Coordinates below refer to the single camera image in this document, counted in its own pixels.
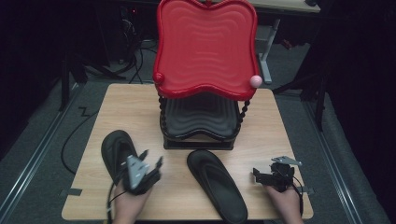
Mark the desk with white legs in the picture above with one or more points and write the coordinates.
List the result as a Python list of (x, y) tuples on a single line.
[(267, 53)]

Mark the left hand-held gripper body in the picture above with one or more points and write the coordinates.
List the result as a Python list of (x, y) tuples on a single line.
[(137, 174)]

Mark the black metal stand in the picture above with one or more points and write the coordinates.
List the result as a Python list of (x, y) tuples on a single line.
[(64, 81), (319, 99)]

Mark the person's right hand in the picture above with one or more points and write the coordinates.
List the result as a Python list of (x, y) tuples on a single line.
[(286, 203)]

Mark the red and black tiered rack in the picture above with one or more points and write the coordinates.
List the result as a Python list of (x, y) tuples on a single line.
[(205, 46)]

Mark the person's left hand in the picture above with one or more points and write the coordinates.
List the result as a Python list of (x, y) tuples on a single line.
[(129, 207)]

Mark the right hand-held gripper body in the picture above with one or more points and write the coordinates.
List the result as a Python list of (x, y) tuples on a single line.
[(280, 175)]

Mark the black flip-flop slipper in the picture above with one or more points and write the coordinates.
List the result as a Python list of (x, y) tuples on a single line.
[(113, 149), (219, 186)]

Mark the grey tape strip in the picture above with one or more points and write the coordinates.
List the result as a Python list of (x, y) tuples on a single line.
[(306, 189), (71, 192)]

